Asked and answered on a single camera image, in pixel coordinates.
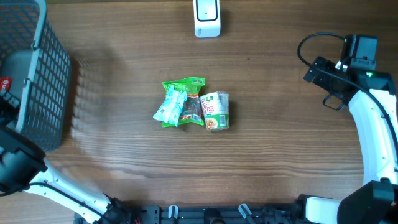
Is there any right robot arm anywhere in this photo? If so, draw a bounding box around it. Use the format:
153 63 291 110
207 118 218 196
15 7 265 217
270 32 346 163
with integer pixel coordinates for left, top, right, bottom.
291 34 397 223

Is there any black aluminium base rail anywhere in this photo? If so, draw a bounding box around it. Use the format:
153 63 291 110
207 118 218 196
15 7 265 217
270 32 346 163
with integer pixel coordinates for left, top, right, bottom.
130 204 298 224

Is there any instant noodle cup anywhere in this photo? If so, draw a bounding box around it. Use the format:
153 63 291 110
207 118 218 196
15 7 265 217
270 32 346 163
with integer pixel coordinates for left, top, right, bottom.
200 91 229 131

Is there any grey plastic mesh basket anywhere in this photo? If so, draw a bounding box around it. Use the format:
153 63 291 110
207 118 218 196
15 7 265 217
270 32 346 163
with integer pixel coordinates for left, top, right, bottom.
1 0 72 152

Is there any green snack bag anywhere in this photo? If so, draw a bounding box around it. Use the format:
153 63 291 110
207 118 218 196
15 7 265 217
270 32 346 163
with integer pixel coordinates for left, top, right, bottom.
162 77 206 126

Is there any white barcode scanner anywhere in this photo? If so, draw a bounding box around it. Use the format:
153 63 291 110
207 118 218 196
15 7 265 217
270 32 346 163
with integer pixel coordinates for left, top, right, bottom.
193 0 221 38

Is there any red snack packet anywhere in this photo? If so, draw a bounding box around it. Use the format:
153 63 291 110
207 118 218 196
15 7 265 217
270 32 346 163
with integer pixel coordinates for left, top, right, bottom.
0 77 13 91

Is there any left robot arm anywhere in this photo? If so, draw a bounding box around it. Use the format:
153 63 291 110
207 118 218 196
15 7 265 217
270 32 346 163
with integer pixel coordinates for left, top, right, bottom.
1 90 132 223

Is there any pale green wipes packet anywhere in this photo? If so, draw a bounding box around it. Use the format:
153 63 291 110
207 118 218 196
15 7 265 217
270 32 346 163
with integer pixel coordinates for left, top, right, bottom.
153 85 187 127

